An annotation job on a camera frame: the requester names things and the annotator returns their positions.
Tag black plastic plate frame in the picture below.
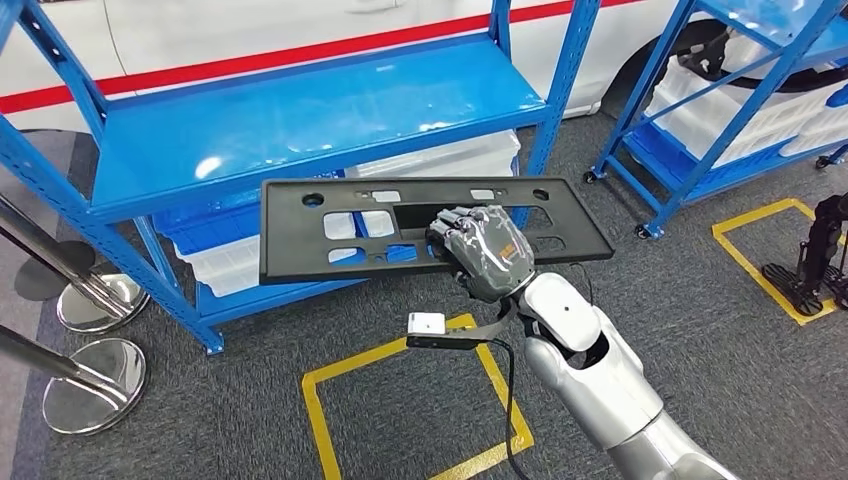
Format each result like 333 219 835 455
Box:
258 175 616 286

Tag blue wheeled shelf rack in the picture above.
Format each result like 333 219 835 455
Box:
582 0 848 241

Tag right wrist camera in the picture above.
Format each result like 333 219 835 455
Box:
405 311 518 351

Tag chrome stanchion post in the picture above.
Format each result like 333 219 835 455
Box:
0 195 152 335
0 324 148 437

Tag black car part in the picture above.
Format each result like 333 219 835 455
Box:
678 29 848 91

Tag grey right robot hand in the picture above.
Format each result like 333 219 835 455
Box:
425 203 537 305

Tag black camera cable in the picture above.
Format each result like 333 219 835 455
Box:
493 337 531 480

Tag white car with red stripe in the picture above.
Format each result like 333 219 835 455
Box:
0 0 730 134

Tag black humanoid robot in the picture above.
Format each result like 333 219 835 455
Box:
761 193 848 318

